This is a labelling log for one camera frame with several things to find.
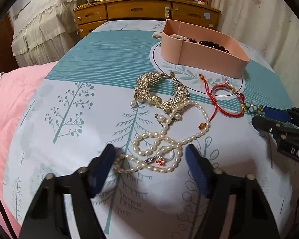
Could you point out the pink blanket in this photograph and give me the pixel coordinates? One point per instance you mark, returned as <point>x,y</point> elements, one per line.
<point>17,97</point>

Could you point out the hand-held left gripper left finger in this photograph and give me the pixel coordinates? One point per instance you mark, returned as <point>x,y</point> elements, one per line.
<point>102,169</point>

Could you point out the wooden dresser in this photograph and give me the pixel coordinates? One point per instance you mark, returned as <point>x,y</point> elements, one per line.
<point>137,11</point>

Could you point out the tree print bed sheet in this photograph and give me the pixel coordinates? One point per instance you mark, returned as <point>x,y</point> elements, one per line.
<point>94,54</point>

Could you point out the white leaf print curtain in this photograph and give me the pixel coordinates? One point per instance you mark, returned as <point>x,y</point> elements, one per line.
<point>249,12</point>

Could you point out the translucent pink bangle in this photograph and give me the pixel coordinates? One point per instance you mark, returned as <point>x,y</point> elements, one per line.
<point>215,104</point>

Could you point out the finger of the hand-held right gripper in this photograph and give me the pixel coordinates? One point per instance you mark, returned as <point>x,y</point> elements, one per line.
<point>266,125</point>
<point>275,113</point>

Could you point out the small white loop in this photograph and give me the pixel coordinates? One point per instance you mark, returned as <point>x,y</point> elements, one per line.
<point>156,35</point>

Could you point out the beige lace bed cover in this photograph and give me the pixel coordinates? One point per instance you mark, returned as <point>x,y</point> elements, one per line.
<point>40,25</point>

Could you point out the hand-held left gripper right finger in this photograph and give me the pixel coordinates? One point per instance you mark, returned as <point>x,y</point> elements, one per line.
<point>197,171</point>

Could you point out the pale flower hair clip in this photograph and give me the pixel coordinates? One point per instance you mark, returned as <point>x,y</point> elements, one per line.
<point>252,109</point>

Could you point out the pink jewelry box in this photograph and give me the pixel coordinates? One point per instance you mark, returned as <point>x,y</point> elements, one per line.
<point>204,56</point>

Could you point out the gold rhinestone hair comb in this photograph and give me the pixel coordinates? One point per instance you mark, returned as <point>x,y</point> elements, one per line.
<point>145,87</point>

